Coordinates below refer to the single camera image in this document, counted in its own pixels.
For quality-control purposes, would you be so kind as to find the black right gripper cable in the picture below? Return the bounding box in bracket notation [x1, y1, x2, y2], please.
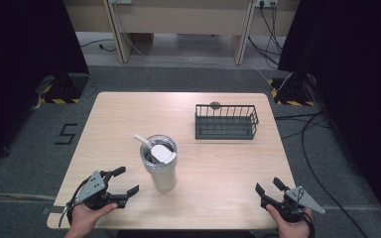
[304, 211, 317, 238]

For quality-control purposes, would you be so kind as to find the black curtain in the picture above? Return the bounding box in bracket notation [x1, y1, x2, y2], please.
[0, 0, 90, 168]
[277, 0, 381, 229]

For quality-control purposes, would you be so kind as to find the light wooden desk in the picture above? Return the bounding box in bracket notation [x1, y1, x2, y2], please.
[63, 0, 301, 66]

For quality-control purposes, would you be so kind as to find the long black floor cable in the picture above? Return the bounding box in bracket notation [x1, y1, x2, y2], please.
[300, 111, 370, 238]

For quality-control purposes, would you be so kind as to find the black wire basket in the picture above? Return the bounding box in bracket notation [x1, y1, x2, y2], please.
[194, 103, 260, 141]

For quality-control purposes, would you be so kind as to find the white drinking straw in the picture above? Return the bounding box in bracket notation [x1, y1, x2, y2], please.
[133, 133, 154, 151]

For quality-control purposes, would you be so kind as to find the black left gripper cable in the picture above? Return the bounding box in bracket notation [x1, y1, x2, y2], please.
[58, 183, 87, 229]

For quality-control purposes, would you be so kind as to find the bundle of black socket cables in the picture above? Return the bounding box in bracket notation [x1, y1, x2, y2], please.
[247, 2, 285, 69]

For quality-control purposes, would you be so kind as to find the black stand base striped tape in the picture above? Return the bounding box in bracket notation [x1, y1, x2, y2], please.
[267, 72, 316, 107]
[41, 72, 90, 105]

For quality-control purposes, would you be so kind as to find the white tumbler cup with lid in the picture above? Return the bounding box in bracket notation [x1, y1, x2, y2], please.
[139, 133, 179, 193]

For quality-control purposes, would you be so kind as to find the person's left hand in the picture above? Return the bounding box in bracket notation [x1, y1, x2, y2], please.
[63, 202, 119, 238]

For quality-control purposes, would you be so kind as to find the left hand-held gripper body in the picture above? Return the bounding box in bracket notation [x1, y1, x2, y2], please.
[73, 170, 114, 211]

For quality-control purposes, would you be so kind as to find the black floor cable with plug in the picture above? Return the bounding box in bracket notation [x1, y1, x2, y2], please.
[79, 38, 118, 54]

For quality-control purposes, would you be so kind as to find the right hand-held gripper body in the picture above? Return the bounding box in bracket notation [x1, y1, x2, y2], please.
[267, 185, 326, 223]

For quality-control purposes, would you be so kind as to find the person's right hand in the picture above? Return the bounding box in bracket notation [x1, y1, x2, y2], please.
[265, 203, 316, 238]

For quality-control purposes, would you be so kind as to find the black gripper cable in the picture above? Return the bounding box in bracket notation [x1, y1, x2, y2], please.
[304, 211, 317, 238]
[58, 183, 87, 229]

